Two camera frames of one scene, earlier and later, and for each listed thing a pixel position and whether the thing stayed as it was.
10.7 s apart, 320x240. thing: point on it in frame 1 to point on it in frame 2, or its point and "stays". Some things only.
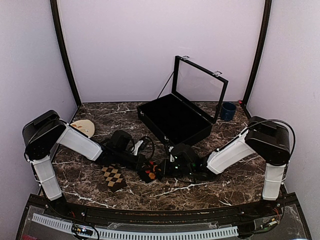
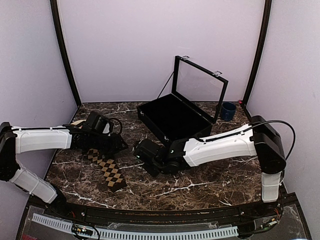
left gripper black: x=137 y=166 to x=116 y=145
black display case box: x=187 y=114 stays
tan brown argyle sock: x=114 y=176 stays
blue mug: x=228 y=110 stays
